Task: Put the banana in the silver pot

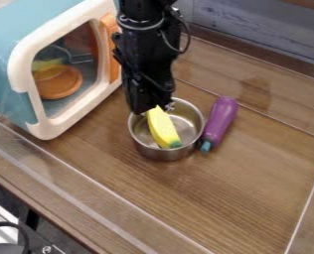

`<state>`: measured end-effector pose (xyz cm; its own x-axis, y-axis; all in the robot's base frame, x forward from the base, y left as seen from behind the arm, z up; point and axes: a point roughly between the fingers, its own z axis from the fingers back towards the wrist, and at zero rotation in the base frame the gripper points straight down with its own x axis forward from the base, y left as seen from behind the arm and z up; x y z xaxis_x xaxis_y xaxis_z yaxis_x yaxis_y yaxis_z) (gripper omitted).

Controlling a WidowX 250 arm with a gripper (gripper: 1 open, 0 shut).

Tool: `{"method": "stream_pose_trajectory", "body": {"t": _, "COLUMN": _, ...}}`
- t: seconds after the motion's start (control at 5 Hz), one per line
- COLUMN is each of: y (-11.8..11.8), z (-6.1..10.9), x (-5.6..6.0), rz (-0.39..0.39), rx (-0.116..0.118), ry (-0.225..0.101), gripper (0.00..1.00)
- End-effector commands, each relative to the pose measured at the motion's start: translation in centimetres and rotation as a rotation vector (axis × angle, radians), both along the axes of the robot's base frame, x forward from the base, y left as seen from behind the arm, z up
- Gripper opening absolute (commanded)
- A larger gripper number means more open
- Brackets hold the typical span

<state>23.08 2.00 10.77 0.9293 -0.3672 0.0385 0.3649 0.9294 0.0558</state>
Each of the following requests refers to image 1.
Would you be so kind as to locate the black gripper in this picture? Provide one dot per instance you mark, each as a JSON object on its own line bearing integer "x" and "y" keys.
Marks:
{"x": 147, "y": 46}

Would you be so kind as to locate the yellow toy banana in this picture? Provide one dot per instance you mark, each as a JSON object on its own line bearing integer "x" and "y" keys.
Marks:
{"x": 163, "y": 129}

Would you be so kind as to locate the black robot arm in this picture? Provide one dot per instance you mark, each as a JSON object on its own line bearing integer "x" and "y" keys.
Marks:
{"x": 149, "y": 10}

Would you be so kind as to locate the silver metal pot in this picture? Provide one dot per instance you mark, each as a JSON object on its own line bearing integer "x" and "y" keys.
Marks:
{"x": 188, "y": 120}

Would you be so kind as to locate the purple toy eggplant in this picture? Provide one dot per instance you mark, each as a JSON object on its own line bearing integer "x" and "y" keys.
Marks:
{"x": 222, "y": 117}

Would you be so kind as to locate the orange plate in microwave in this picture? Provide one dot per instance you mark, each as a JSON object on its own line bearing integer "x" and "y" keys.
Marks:
{"x": 57, "y": 81}

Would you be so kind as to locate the blue white toy microwave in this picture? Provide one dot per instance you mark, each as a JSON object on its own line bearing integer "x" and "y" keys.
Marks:
{"x": 46, "y": 32}

